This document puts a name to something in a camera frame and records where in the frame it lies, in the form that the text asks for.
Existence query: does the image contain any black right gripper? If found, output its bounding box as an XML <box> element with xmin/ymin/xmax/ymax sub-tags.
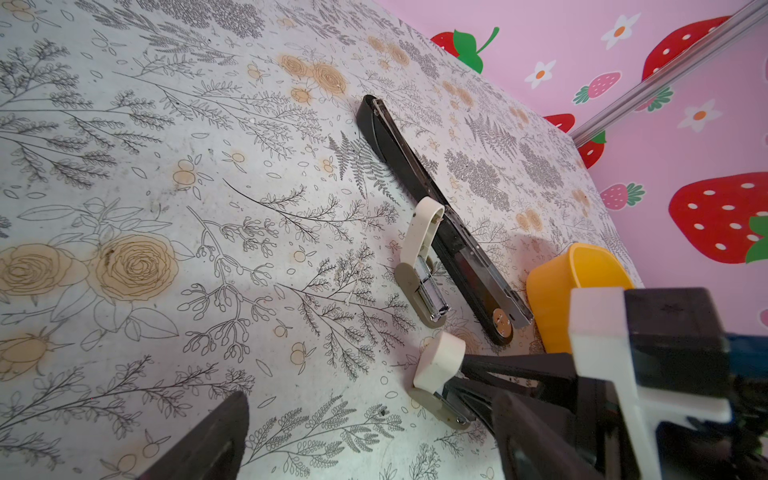
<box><xmin>446</xmin><ymin>353</ymin><xmax>767</xmax><ymax>479</ymax></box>

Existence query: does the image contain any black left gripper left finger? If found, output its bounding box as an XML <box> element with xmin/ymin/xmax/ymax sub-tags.
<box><xmin>138</xmin><ymin>391</ymin><xmax>249</xmax><ymax>480</ymax></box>

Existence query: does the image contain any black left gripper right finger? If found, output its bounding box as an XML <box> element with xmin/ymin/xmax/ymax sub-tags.
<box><xmin>492</xmin><ymin>391</ymin><xmax>600</xmax><ymax>479</ymax></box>

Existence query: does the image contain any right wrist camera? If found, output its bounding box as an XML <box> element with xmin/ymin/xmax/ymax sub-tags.
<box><xmin>568</xmin><ymin>287</ymin><xmax>767</xmax><ymax>479</ymax></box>

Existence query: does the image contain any yellow plastic tray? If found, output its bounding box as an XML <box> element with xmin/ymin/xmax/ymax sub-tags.
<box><xmin>526</xmin><ymin>243</ymin><xmax>634</xmax><ymax>354</ymax></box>

